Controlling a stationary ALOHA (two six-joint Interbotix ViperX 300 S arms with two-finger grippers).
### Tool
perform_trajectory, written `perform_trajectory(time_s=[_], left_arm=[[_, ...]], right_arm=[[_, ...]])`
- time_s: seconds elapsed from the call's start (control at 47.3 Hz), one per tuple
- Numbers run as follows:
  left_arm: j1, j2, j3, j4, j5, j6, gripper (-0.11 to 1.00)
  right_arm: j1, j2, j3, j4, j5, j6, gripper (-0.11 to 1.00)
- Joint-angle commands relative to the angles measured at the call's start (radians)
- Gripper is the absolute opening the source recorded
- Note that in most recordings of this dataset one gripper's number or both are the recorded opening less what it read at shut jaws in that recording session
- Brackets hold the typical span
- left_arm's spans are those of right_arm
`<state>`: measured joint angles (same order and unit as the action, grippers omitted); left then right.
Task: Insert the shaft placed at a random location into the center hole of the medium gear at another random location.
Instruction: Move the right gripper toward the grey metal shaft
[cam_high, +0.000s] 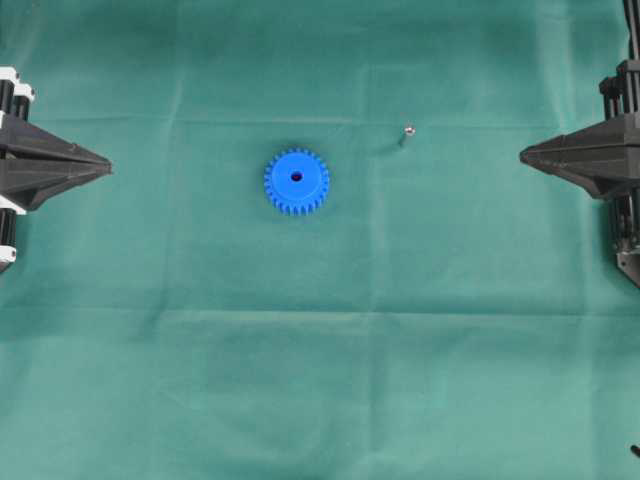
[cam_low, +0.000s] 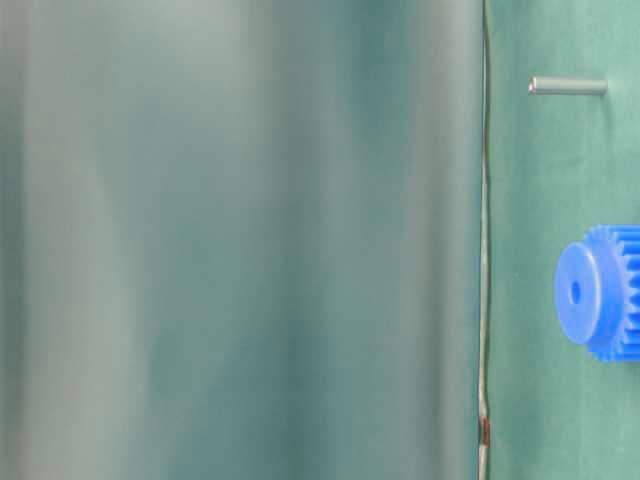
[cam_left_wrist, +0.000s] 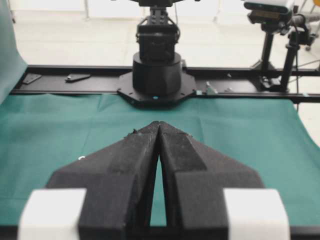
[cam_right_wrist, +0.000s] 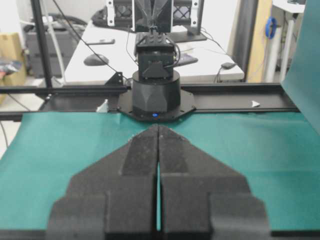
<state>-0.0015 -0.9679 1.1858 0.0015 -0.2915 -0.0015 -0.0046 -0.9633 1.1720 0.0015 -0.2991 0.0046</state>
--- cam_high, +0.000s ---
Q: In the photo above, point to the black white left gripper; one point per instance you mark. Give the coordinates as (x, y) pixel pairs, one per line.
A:
(27, 184)

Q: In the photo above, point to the small metal shaft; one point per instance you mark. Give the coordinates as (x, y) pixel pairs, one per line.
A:
(408, 132)

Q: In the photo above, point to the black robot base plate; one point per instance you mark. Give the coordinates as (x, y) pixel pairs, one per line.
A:
(629, 265)

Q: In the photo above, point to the blue plastic gear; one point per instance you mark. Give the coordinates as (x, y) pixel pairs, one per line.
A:
(296, 181)

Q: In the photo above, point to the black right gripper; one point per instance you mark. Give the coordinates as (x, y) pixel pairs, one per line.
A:
(620, 95)

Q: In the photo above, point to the green cloth mat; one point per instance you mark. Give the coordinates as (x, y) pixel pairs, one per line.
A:
(447, 313)

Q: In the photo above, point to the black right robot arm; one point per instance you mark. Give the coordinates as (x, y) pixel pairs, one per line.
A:
(603, 159)

